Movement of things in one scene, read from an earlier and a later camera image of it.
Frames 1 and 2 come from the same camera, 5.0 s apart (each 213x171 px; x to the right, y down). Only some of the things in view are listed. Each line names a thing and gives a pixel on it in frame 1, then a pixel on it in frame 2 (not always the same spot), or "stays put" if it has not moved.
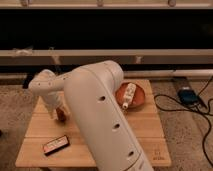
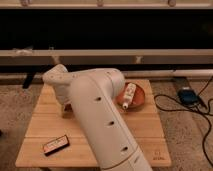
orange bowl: x=138 y=96 stays put
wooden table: x=44 y=128 stays put
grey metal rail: x=122 y=56 stays put
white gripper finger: x=52 y=114 → x=62 y=105
